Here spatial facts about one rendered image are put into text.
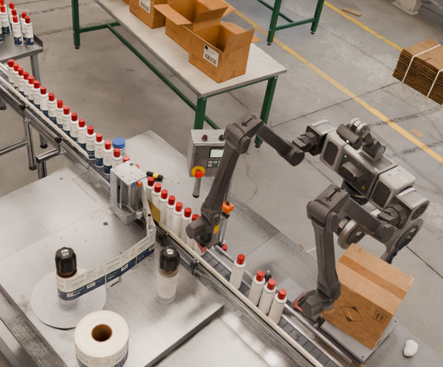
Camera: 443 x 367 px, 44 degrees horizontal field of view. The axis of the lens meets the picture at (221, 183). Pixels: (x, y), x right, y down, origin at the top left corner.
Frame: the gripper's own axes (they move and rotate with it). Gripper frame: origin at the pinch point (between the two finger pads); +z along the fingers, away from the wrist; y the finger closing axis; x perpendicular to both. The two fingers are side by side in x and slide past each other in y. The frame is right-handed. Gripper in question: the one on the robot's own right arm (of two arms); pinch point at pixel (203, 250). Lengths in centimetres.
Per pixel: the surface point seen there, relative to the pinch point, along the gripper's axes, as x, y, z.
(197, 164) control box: 7.0, -17.3, -34.7
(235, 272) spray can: 3.7, 17.0, 1.2
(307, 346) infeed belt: 9, 58, 13
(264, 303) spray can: 4.5, 34.6, 4.7
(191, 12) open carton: 167, -191, 9
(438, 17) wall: 567, -148, 87
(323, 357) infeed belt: 9, 66, 13
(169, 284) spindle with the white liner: -23.5, 4.5, 0.1
